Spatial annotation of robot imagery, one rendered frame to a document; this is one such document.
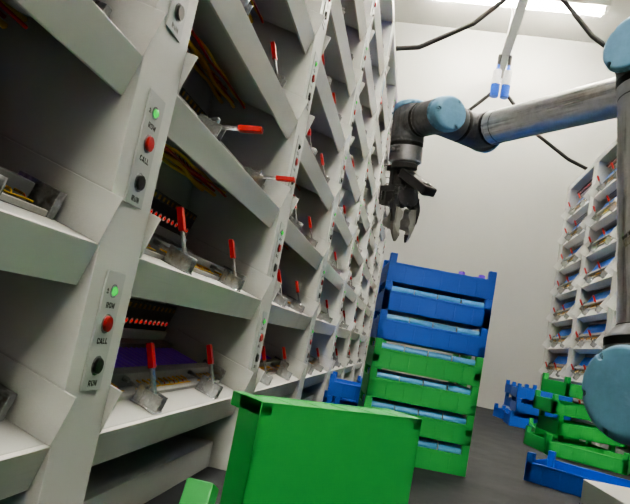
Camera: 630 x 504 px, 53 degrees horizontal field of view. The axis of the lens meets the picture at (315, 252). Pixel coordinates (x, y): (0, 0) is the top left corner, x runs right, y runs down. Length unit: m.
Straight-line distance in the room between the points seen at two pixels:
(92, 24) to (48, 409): 0.35
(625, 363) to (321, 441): 0.47
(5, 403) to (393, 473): 0.59
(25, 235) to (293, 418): 0.47
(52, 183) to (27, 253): 0.13
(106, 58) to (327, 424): 0.56
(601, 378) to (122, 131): 0.79
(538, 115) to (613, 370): 0.71
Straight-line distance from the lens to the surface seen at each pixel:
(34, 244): 0.57
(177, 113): 0.78
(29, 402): 0.67
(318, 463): 0.92
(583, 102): 1.51
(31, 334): 0.67
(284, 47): 1.45
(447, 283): 1.80
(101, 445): 0.77
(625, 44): 1.28
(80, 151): 0.68
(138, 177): 0.69
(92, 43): 0.62
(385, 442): 0.99
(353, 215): 2.74
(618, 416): 1.08
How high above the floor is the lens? 0.30
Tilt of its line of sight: 7 degrees up
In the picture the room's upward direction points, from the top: 11 degrees clockwise
